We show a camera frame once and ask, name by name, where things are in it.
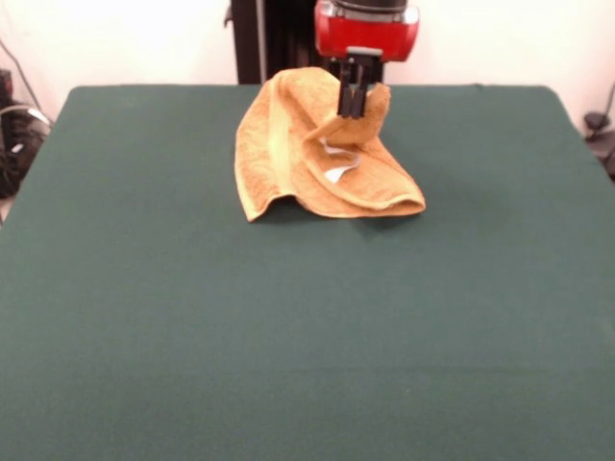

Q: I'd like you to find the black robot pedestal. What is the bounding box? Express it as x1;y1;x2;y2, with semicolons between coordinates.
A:
221;0;398;86

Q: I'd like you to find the black floor equipment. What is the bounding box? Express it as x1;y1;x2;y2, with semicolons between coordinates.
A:
583;110;615;182
0;68;52;199

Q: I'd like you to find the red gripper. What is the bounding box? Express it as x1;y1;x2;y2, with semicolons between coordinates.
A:
314;1;420;120

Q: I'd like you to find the tan terry towel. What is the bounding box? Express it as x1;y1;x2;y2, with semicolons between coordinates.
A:
234;66;428;223

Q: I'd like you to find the dark green table cloth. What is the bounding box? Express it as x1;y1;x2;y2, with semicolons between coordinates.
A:
0;84;615;461

